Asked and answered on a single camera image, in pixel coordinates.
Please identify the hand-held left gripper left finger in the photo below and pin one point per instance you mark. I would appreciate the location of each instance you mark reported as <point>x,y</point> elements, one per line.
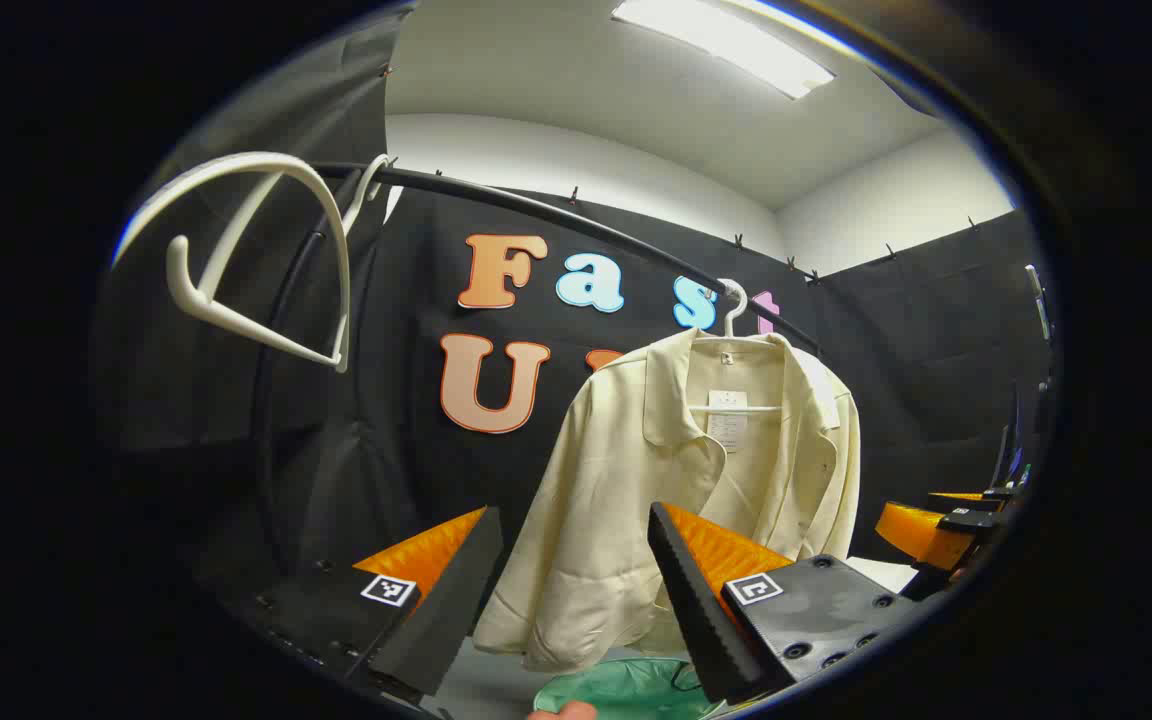
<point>441,620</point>

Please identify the ceiling light panel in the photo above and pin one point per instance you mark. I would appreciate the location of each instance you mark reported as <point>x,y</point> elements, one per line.
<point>726,40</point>

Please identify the row of black clips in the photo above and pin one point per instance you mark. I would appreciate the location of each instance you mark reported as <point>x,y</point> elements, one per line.
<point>573,193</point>

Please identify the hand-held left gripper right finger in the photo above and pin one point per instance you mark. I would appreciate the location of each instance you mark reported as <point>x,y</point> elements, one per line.
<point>696,620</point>

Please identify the black clothes rack rail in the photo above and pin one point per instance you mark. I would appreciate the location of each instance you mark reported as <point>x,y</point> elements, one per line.
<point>536,207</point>

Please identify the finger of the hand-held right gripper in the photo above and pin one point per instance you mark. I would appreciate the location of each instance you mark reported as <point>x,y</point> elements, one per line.
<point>921,535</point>
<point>966,497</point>

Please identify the cream collared shirt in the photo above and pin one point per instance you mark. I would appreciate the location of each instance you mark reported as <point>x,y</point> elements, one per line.
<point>596,500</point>

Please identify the green laundry hamper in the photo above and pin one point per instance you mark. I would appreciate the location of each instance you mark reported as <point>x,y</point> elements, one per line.
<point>616,692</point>

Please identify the black backdrop cloth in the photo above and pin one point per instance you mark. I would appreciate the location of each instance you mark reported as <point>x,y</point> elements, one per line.
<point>406,300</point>

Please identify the white plastic hanger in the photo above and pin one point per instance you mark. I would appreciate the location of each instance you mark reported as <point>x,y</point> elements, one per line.
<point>236,165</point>
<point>733,300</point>

